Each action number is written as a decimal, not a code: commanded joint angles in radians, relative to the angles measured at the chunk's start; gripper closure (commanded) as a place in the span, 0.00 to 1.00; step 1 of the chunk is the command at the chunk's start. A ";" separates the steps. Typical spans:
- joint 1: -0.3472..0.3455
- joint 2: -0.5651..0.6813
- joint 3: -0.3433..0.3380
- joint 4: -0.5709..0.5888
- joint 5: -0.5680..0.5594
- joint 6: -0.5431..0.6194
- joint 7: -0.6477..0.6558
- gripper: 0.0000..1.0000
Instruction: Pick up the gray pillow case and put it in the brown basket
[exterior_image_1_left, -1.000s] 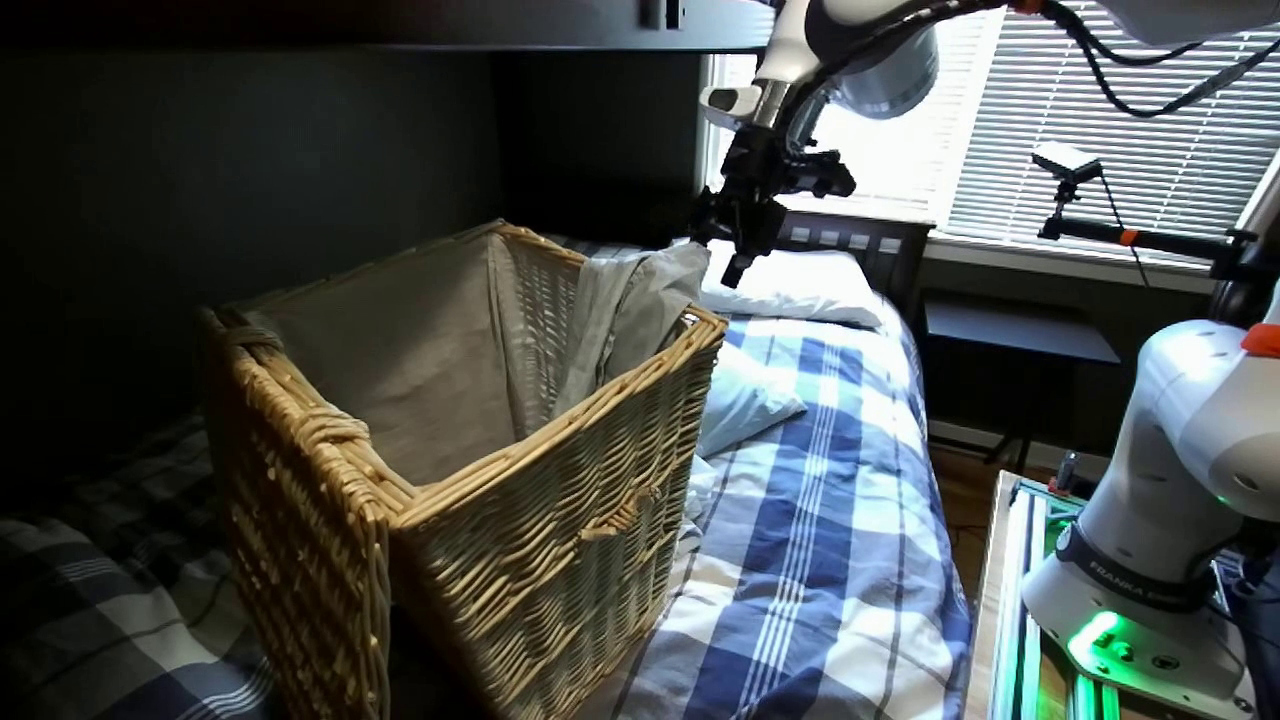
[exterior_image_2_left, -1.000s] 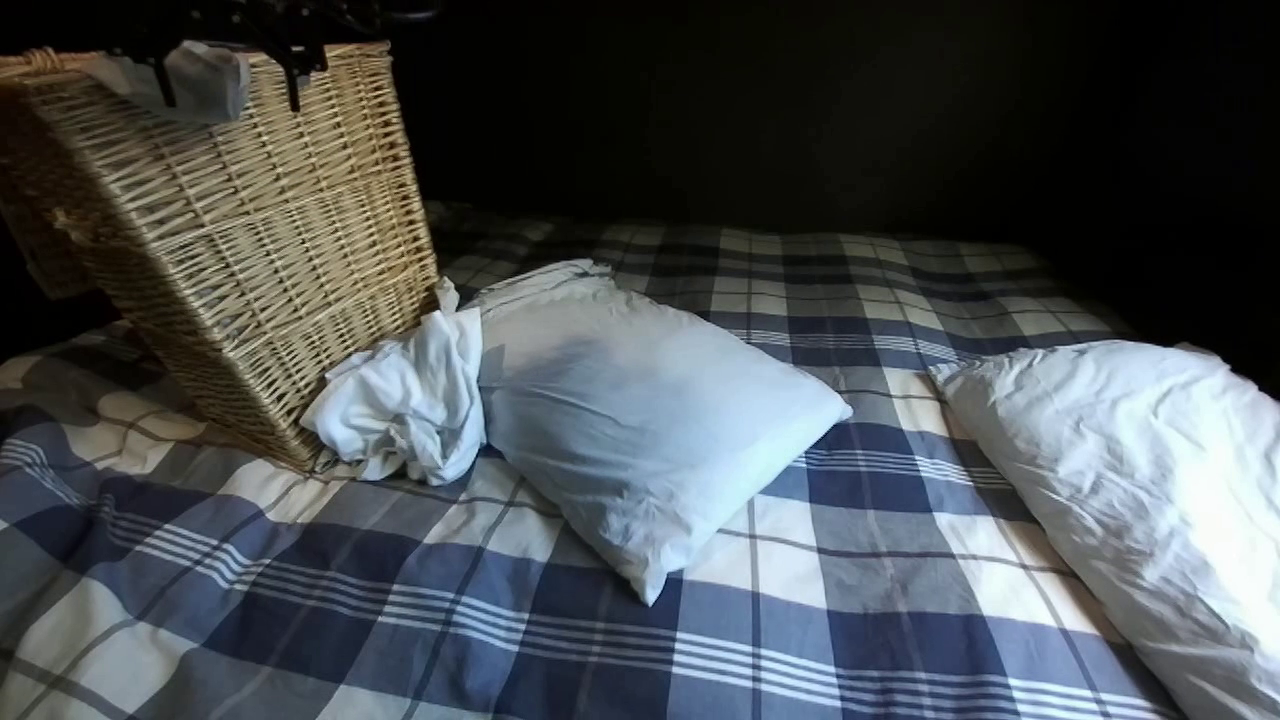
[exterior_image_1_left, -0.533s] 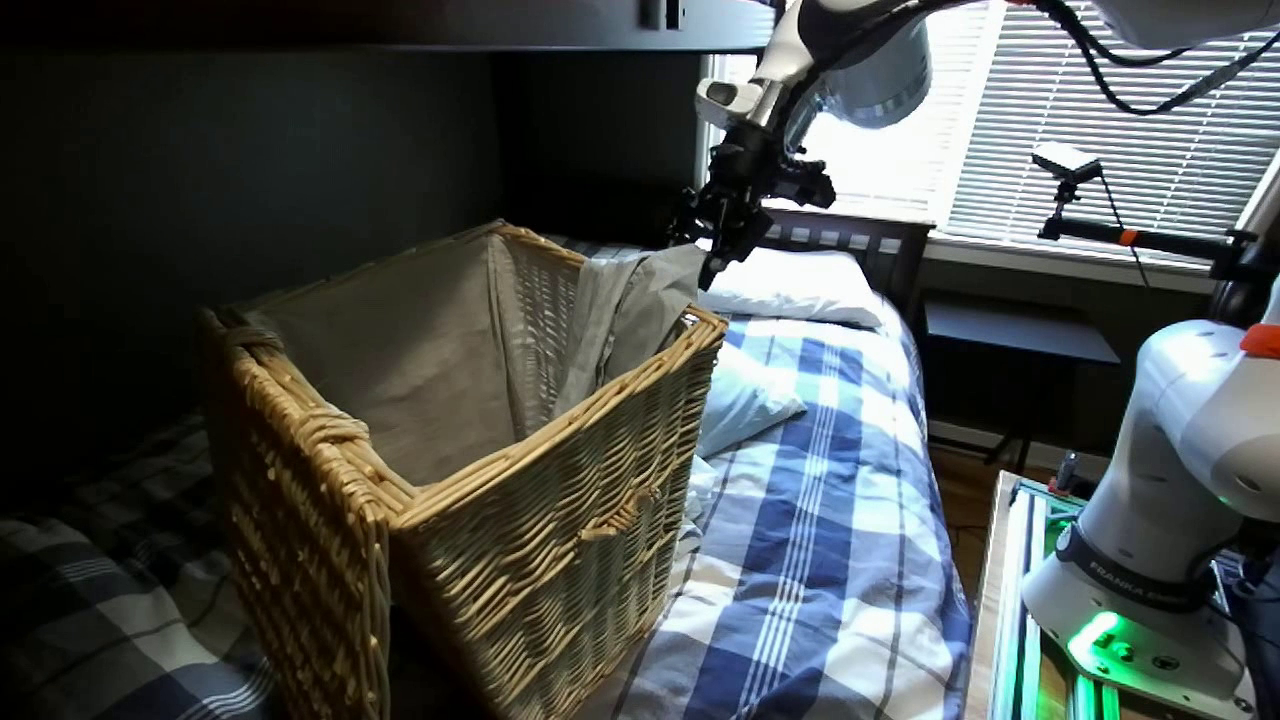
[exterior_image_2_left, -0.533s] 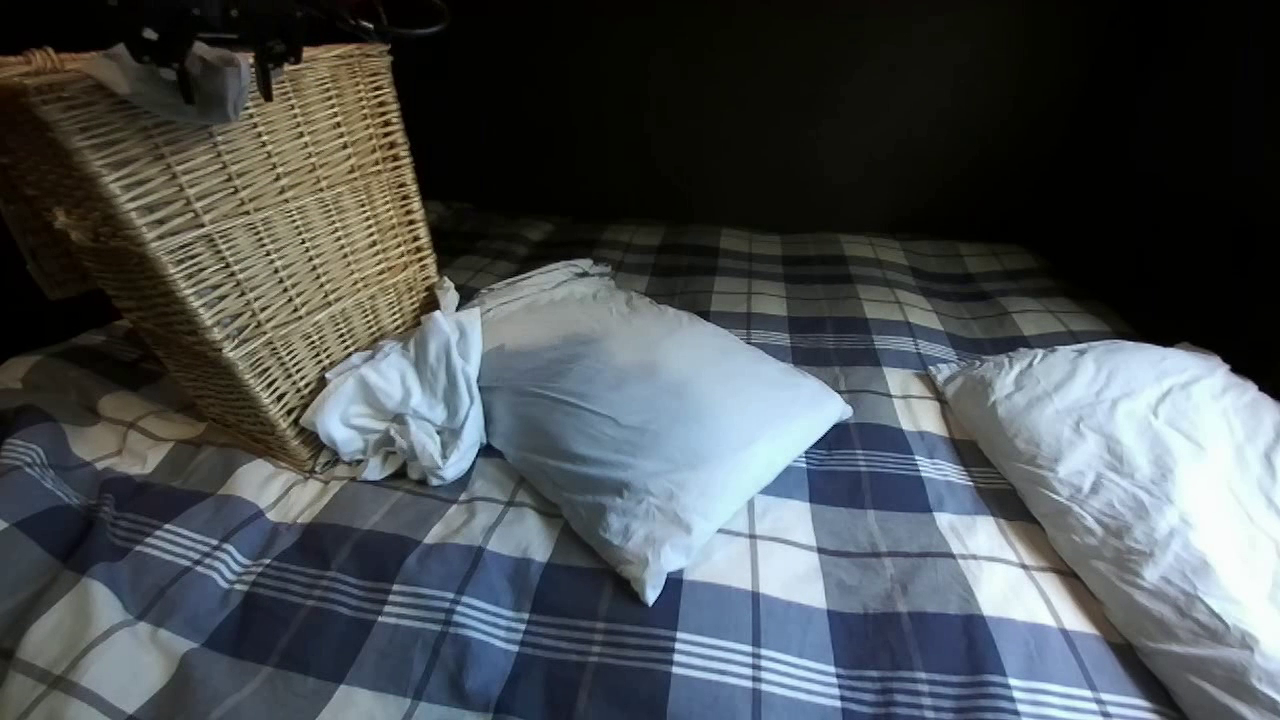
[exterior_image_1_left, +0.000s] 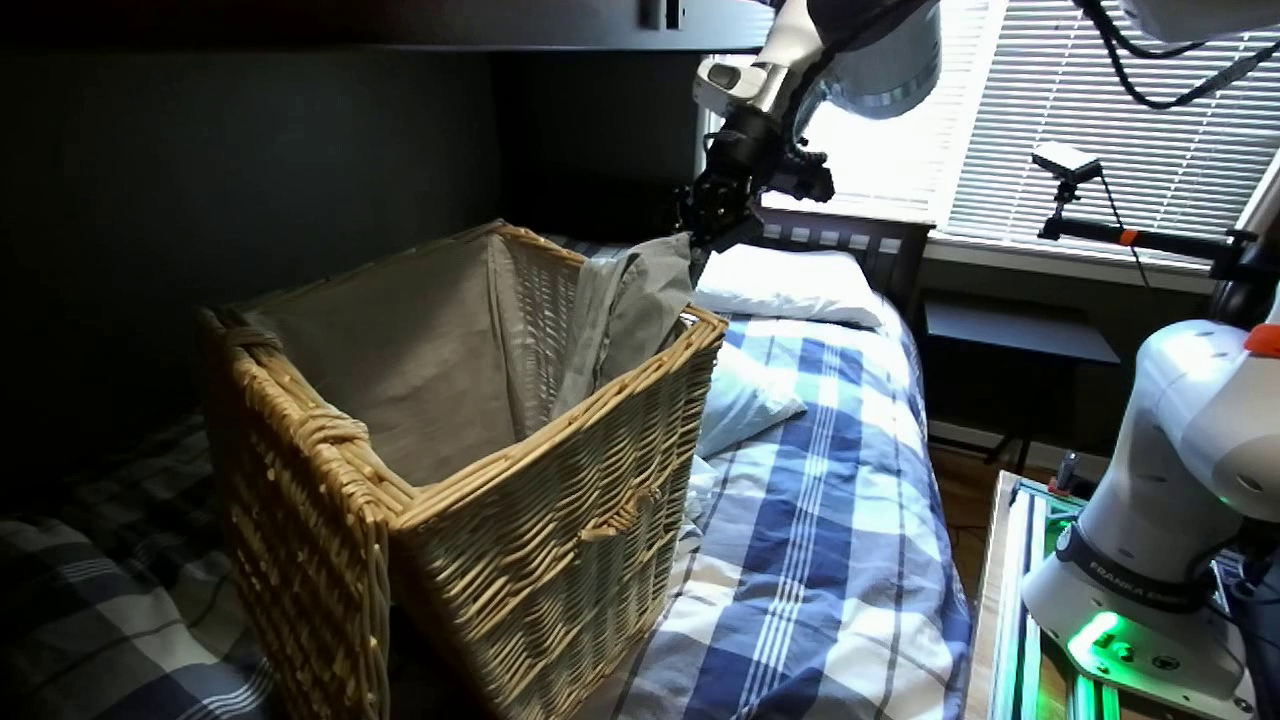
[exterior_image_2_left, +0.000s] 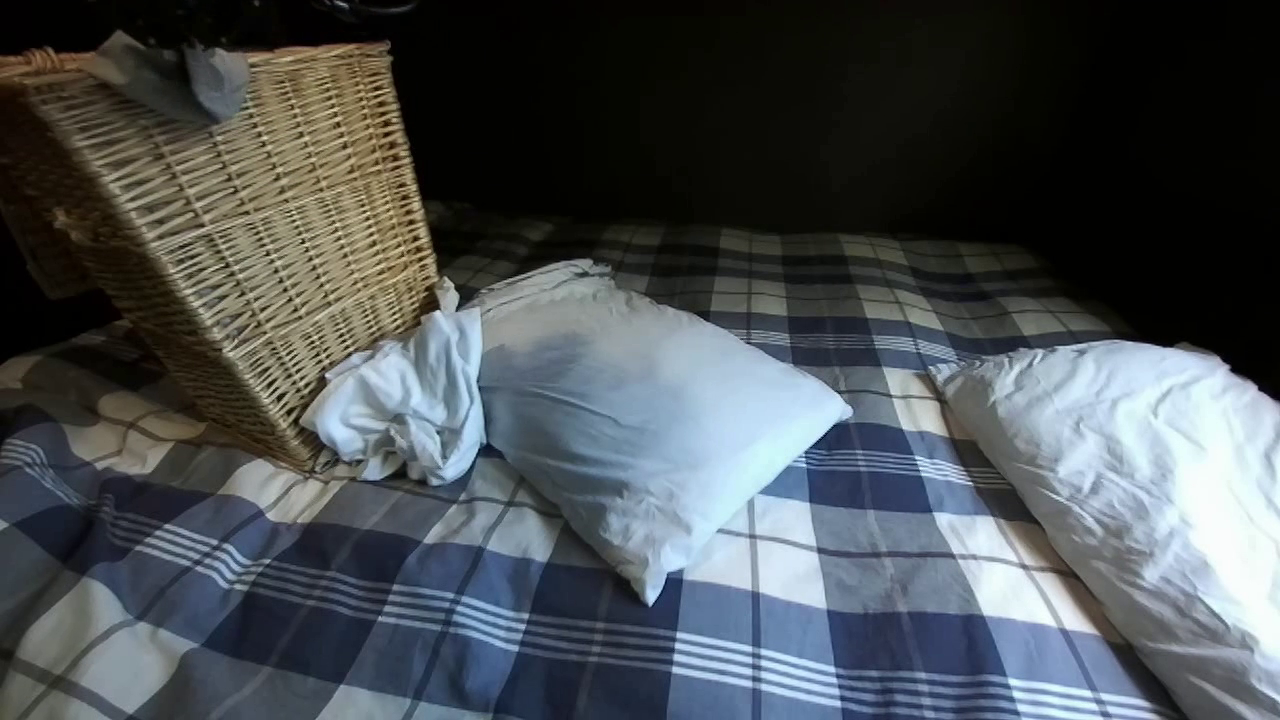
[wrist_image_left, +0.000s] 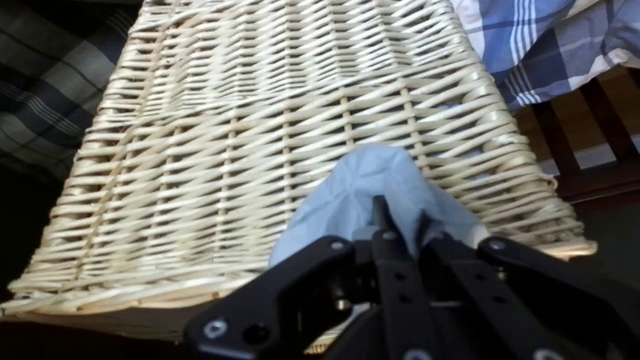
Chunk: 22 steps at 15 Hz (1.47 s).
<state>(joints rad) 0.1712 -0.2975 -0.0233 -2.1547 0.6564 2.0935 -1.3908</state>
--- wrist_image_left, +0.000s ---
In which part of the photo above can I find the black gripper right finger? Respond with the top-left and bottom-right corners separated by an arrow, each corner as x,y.
413,218 -> 640,360

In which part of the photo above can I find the grey cloth garment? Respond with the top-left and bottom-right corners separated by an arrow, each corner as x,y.
267,141 -> 493,269

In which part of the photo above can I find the brown wicker basket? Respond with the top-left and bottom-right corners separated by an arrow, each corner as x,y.
0,0 -> 600,320

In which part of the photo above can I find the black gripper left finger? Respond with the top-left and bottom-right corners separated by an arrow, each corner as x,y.
181,193 -> 436,360

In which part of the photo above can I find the dark wooden bed frame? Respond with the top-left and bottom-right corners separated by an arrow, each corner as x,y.
525,62 -> 640,207

